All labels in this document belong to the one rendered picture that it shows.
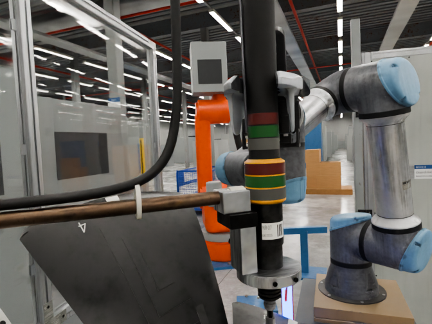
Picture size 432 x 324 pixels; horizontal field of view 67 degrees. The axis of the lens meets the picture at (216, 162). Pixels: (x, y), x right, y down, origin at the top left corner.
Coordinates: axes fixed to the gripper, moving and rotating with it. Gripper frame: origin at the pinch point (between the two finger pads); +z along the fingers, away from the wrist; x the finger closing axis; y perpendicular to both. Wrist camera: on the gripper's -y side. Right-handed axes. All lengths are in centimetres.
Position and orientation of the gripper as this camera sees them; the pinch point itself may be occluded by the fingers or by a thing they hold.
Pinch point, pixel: (256, 77)
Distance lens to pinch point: 33.6
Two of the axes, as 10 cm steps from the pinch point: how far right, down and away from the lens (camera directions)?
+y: 0.5, 10.0, 0.5
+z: -2.8, 0.7, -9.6
